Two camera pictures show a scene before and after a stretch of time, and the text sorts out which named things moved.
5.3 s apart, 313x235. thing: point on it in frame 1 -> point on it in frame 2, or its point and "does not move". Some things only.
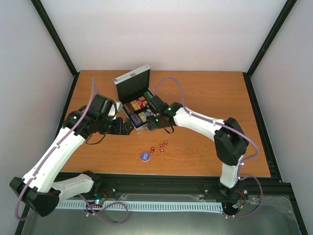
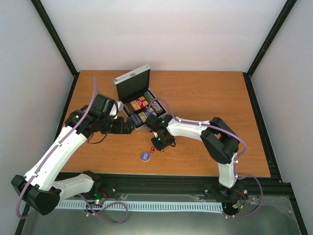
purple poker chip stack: x=136 y=120 does not move
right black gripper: x=151 y=124 -> x=159 y=146
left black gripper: x=118 y=129 does not move
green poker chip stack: x=147 y=95 does not move
